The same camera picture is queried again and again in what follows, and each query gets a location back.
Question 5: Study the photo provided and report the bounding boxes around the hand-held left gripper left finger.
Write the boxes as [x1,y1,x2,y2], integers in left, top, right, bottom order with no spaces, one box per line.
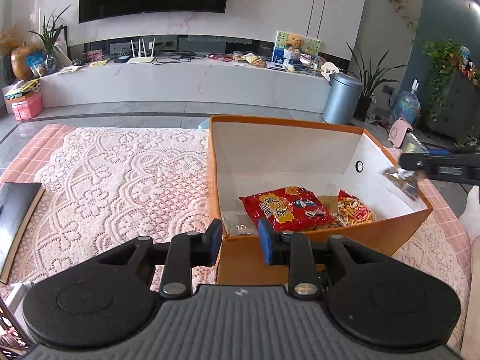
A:
[94,217,224,301]

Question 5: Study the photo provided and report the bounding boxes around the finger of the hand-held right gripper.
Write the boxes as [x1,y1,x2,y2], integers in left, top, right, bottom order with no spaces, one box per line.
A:
[414,168,480,187]
[399,149,480,170]

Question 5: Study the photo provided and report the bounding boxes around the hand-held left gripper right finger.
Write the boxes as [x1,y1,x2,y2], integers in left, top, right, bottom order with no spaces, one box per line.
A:
[258,217,389,303]

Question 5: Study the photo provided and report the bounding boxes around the clear plastic snack packet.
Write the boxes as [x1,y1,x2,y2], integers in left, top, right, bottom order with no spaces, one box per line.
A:
[221,212,259,238]

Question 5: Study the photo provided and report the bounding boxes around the red snack packet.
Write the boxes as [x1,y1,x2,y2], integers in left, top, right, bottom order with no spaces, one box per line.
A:
[239,186,336,233]

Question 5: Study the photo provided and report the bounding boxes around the orange-red chips bag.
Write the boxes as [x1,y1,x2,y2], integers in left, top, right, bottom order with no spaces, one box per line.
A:
[335,190,377,227]

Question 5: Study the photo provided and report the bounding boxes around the orange cardboard box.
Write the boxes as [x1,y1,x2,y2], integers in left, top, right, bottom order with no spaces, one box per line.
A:
[206,115,434,286]

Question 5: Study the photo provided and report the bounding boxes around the person's white sock foot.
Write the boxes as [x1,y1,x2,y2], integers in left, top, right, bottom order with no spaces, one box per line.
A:
[458,185,480,238]

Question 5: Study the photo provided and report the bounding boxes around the pink fan heater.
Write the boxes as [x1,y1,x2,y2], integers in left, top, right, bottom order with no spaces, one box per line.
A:
[388,117,415,147]

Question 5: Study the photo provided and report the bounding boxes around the dark grey cabinet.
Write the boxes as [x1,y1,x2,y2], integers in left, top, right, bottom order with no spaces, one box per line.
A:
[424,67,480,144]

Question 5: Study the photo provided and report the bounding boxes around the blue water bottle with pump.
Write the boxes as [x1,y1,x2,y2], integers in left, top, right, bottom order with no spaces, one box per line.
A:
[394,79,421,124]

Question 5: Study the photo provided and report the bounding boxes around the green ivy plant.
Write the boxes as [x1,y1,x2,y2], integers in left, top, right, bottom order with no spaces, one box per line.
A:
[422,38,466,121]

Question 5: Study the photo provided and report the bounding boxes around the spiky potted plant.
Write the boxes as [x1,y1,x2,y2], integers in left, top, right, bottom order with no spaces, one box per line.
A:
[347,43,407,121]

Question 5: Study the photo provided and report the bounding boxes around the grey pedal trash can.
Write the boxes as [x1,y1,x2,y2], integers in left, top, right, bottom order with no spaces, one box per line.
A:
[322,73,364,125]

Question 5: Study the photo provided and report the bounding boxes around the white tv cabinet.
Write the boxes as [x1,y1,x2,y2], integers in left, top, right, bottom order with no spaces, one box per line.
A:
[3,58,332,115]

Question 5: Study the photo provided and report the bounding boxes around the green picture board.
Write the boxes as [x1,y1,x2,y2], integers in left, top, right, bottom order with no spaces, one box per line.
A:
[275,31,322,61]

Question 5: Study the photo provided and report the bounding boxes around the snack bags on cabinet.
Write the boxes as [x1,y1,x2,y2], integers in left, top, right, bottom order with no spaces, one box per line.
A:
[232,51,268,68]

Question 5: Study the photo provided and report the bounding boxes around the brown teddy bear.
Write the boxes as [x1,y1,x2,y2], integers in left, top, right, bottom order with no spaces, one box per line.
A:
[283,34,304,52]

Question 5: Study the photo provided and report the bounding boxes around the white router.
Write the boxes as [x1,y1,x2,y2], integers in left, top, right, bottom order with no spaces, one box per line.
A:
[127,38,157,64]

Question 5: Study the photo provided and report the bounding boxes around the black book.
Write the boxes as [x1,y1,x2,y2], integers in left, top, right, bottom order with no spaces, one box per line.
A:
[0,182,46,285]

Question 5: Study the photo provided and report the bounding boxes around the pink checked table cover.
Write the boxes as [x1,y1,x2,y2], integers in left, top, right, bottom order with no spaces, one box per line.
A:
[0,124,480,241]

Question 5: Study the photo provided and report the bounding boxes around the pink gift boxes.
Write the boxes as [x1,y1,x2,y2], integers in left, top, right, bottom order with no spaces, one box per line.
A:
[11,93,44,121]

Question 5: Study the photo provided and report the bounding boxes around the orchid plant in glass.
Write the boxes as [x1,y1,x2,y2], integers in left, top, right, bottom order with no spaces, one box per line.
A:
[29,5,72,76]

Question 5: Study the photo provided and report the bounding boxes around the gold vase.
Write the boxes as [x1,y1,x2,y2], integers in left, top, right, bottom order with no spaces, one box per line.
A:
[10,44,38,81]

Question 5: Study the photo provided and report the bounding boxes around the dried flowers in vase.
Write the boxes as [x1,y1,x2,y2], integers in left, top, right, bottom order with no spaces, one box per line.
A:
[0,30,16,85]

